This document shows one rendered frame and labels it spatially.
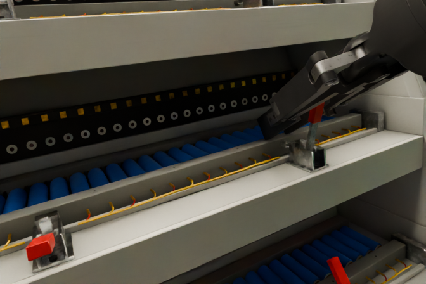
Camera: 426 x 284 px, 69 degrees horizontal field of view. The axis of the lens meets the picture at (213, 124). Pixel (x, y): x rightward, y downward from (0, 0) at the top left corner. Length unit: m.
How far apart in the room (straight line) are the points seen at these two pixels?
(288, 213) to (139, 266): 0.15
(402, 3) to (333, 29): 0.22
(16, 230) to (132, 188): 0.10
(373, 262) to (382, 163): 0.14
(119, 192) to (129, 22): 0.16
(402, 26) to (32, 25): 0.27
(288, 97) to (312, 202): 0.12
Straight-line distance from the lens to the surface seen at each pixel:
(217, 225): 0.30
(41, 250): 0.21
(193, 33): 0.33
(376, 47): 0.25
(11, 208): 0.35
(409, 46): 0.24
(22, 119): 0.43
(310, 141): 0.36
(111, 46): 0.31
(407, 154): 0.48
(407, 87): 0.50
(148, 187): 0.33
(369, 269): 0.50
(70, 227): 0.31
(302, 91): 0.28
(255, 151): 0.38
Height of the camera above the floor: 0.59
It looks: 6 degrees up
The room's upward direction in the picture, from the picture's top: 16 degrees counter-clockwise
